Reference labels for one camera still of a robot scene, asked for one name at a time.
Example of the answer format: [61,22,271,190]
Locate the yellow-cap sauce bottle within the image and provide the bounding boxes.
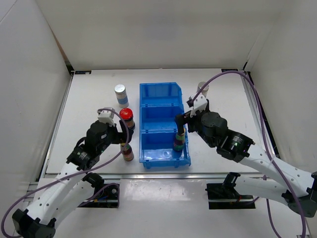
[173,132,185,152]
[120,143,134,161]

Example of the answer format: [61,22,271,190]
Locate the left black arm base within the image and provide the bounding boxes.
[78,173,120,208]

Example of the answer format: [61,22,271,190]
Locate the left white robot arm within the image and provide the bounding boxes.
[12,120,133,238]

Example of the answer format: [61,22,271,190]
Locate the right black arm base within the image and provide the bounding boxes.
[205,172,256,210]

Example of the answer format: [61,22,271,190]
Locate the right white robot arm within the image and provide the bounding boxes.
[174,99,317,218]

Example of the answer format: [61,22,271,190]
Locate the left red-lid sauce jar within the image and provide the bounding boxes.
[119,108,135,130]

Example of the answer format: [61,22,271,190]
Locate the blue plastic divided bin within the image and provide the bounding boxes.
[139,82,191,169]

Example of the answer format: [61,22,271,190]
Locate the right white shaker silver cap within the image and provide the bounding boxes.
[196,81,209,98]

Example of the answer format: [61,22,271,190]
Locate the white shaker silver cap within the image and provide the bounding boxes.
[196,81,209,98]
[114,84,129,108]

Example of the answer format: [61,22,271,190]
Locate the left white shaker silver cap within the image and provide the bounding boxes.
[114,84,129,108]

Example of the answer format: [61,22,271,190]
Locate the right black corner label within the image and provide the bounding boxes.
[221,68,239,72]

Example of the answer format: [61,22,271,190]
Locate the black corner label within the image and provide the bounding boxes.
[74,70,92,75]
[221,68,239,72]

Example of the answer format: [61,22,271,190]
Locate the left black corner label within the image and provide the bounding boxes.
[74,70,92,75]

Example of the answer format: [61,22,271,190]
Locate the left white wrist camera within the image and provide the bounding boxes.
[97,107,116,127]

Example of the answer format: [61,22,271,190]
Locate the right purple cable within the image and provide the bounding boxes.
[188,70,307,238]

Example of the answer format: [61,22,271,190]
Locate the front aluminium rail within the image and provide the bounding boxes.
[35,172,263,182]

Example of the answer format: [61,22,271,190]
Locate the left aluminium side rail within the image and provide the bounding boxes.
[35,71,74,182]

